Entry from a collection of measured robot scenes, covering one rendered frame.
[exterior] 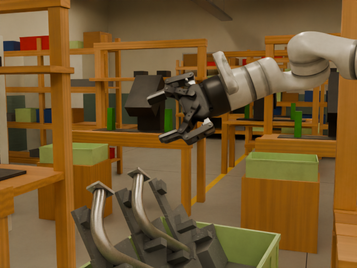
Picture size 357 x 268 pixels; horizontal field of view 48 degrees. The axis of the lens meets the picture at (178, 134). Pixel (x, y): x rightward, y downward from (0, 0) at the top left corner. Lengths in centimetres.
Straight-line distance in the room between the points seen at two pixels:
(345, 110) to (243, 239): 79
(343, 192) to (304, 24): 994
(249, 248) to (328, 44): 78
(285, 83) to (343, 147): 111
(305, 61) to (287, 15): 1097
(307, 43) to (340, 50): 6
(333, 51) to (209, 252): 72
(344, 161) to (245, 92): 117
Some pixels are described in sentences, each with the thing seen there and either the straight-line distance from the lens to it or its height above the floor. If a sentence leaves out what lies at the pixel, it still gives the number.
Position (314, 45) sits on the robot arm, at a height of 148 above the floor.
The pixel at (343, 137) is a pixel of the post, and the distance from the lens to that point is 186.
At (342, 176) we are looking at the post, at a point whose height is 103.
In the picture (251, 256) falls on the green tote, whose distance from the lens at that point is 136.
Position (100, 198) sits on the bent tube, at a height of 116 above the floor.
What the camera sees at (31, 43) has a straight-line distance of 708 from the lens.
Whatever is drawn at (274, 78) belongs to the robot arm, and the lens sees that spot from 77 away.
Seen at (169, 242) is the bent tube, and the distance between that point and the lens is 112.
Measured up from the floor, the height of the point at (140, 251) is 99.
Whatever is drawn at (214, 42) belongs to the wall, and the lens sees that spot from 1198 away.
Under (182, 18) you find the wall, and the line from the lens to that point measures 1235.
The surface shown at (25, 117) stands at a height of 92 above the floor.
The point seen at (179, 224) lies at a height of 101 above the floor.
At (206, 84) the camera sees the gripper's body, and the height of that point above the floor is 141.
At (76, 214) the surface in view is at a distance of 95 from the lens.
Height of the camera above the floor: 141
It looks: 6 degrees down
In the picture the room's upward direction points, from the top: straight up
